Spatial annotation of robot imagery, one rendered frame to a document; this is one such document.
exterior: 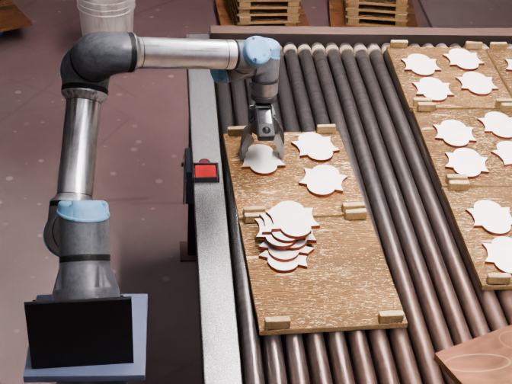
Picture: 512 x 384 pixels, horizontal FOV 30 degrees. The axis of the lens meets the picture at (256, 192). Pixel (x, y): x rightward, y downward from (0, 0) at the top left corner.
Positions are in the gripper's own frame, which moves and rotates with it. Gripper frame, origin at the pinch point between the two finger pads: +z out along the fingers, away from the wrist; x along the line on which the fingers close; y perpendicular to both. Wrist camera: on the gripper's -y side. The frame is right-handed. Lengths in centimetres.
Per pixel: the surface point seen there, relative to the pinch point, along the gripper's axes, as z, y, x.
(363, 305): 5, -61, -16
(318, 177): 0.2, -10.2, -14.7
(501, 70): -3, 49, -89
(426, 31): -6, 76, -70
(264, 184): 1.4, -10.9, 0.6
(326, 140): -1.1, 8.0, -20.4
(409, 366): 8, -80, -23
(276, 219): -3.6, -36.1, 1.6
